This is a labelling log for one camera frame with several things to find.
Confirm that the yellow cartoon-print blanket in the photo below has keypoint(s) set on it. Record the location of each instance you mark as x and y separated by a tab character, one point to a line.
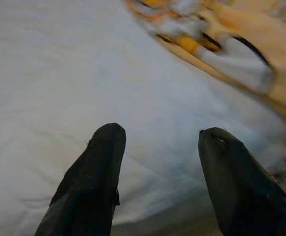
243	24

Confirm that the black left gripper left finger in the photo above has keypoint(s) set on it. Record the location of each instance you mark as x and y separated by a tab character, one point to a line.
89	186

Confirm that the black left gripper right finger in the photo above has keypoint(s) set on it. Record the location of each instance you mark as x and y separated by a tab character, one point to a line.
243	191

